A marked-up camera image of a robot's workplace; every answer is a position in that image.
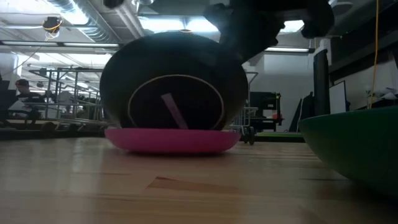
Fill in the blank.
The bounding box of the white plate with green underside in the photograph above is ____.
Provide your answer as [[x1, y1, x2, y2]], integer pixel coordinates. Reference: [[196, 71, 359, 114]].
[[297, 105, 398, 200]]

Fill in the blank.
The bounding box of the black LED light bar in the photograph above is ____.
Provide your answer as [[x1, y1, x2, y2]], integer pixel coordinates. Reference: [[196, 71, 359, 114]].
[[0, 39, 315, 54]]

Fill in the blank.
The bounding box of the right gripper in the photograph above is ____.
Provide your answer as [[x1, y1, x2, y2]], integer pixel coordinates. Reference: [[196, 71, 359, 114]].
[[203, 0, 301, 65]]

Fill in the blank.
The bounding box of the person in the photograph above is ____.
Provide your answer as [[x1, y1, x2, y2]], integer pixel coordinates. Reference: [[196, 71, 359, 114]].
[[7, 78, 47, 121]]

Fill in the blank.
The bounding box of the dark green bowl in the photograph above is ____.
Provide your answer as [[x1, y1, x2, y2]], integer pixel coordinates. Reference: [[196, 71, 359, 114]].
[[99, 30, 249, 131]]

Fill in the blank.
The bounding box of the silver ventilation duct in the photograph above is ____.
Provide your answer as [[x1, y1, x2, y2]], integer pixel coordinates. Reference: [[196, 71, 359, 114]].
[[46, 0, 147, 43]]

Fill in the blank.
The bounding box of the black cart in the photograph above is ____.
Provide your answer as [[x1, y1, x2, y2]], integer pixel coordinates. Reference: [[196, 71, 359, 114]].
[[248, 91, 284, 132]]

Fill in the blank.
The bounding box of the white board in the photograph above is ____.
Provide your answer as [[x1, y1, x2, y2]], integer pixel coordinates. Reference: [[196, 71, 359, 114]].
[[329, 80, 348, 114]]

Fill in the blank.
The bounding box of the pink plate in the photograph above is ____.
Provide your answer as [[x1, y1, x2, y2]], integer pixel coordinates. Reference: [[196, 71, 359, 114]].
[[104, 127, 242, 154]]

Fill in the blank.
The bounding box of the black yellow cable reel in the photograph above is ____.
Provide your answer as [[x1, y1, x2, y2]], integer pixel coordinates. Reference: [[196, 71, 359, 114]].
[[42, 16, 63, 34]]

